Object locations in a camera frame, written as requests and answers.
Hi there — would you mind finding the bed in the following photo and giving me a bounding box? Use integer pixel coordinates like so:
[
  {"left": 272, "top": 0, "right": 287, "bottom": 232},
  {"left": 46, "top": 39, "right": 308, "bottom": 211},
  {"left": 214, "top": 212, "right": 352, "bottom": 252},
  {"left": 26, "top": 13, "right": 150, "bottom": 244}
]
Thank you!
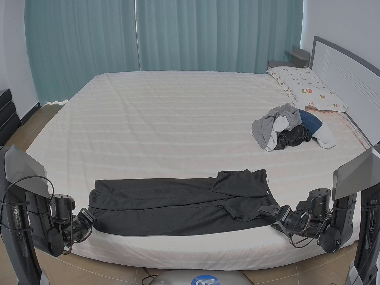
[{"left": 13, "top": 35, "right": 380, "bottom": 271}]

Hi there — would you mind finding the grey bedside table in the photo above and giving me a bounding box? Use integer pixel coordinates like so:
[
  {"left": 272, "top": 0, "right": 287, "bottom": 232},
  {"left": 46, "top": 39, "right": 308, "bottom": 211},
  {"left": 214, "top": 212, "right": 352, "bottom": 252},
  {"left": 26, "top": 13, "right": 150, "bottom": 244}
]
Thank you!
[{"left": 268, "top": 45, "right": 311, "bottom": 68}]

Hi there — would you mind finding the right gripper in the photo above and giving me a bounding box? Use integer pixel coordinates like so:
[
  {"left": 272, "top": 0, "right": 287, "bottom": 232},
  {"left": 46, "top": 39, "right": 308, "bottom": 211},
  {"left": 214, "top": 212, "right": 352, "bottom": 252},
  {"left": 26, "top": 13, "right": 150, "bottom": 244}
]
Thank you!
[{"left": 259, "top": 206, "right": 303, "bottom": 237}]

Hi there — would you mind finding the black cable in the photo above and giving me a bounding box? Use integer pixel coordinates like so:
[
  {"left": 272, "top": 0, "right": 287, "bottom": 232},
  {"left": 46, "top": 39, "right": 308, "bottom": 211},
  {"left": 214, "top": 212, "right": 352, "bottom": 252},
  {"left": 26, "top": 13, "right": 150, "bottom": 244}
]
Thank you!
[{"left": 142, "top": 267, "right": 158, "bottom": 285}]

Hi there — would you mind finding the pile of clothes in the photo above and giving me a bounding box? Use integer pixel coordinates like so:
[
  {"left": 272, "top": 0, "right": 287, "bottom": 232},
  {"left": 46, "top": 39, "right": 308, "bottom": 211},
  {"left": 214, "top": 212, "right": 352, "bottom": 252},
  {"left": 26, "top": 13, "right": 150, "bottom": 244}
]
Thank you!
[{"left": 251, "top": 102, "right": 337, "bottom": 152}]

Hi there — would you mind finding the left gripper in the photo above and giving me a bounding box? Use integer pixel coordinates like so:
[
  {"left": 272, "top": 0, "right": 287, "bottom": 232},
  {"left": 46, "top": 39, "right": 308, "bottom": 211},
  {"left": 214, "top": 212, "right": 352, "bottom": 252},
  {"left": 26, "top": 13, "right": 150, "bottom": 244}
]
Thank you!
[{"left": 73, "top": 207, "right": 97, "bottom": 240}]

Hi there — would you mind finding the white printed pillow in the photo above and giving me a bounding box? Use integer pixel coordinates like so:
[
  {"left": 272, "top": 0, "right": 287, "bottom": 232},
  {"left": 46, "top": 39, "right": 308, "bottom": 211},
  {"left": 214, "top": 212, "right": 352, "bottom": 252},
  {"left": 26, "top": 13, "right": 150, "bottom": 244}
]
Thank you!
[{"left": 266, "top": 66, "right": 348, "bottom": 113}]

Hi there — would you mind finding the black chest of drawers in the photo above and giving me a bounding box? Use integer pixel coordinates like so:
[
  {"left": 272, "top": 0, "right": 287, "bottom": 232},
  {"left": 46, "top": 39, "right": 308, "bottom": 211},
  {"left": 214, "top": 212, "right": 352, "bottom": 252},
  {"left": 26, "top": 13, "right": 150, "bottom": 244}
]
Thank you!
[{"left": 0, "top": 88, "right": 21, "bottom": 137}]

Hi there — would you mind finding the black T-shirt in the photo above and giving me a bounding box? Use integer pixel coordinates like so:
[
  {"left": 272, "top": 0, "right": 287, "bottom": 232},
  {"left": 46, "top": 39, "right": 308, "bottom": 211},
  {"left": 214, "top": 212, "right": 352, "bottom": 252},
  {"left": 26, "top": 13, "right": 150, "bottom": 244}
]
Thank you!
[{"left": 88, "top": 169, "right": 278, "bottom": 237}]

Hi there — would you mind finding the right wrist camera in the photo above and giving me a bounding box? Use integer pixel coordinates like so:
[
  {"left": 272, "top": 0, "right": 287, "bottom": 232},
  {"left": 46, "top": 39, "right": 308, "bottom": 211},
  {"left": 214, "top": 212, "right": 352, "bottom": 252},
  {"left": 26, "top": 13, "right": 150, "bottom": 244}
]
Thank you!
[{"left": 296, "top": 201, "right": 311, "bottom": 216}]

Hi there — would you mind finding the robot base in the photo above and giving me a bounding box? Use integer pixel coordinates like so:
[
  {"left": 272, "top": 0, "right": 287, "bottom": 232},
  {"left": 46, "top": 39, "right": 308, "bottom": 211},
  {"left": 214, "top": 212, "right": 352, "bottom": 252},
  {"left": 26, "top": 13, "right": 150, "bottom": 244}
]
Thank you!
[{"left": 151, "top": 270, "right": 251, "bottom": 285}]

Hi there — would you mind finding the blue-green curtain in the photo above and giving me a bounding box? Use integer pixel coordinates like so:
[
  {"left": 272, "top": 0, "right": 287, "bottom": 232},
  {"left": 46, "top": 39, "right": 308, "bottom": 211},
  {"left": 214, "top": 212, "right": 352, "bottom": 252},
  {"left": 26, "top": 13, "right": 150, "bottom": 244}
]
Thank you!
[
  {"left": 135, "top": 0, "right": 304, "bottom": 74},
  {"left": 25, "top": 0, "right": 141, "bottom": 105}
]

